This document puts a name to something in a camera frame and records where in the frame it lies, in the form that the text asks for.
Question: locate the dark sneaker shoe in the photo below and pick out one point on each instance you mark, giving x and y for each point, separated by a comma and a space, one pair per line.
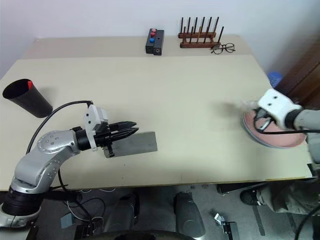
250, 198

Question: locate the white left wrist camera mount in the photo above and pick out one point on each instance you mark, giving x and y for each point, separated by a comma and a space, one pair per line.
93, 117

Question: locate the brown wooden peg rack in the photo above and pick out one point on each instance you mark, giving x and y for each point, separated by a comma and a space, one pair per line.
197, 42

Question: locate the dark rounded robot foot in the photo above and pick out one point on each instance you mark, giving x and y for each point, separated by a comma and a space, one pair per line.
188, 215
122, 215

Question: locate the grey foot pedal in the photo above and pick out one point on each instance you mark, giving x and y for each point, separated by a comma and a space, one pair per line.
67, 221

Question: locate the dark brown wooden cabinet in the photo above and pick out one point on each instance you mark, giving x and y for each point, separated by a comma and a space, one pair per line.
305, 75

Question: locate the pink round plate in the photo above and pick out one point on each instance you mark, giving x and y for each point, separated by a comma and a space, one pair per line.
275, 141

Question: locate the black box with coloured buttons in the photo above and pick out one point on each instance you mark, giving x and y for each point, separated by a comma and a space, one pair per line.
150, 43

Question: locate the black framed eyeglasses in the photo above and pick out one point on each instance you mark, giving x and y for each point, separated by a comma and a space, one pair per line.
223, 48

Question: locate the black cylindrical pen cup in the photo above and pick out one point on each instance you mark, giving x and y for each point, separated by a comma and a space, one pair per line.
32, 102

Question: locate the black box with round socket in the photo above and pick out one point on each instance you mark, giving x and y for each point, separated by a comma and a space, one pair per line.
158, 45

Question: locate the black metal bracket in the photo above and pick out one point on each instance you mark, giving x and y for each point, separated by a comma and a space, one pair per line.
228, 228

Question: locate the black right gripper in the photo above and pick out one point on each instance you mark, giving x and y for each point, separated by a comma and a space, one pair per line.
261, 113

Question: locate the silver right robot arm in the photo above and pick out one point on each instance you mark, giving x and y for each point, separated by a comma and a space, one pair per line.
307, 120

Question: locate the blue ribbed bottle cap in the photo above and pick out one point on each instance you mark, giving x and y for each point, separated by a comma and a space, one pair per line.
274, 78

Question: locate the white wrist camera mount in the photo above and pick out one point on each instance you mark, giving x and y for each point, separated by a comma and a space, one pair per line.
93, 117
275, 105

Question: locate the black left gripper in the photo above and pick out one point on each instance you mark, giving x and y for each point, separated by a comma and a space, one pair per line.
103, 138

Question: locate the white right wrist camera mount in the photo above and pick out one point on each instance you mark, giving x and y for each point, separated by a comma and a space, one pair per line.
275, 105

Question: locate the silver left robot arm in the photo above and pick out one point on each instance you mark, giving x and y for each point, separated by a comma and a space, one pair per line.
47, 155

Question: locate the camouflage trouser leg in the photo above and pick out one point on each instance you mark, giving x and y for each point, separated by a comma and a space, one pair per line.
290, 197

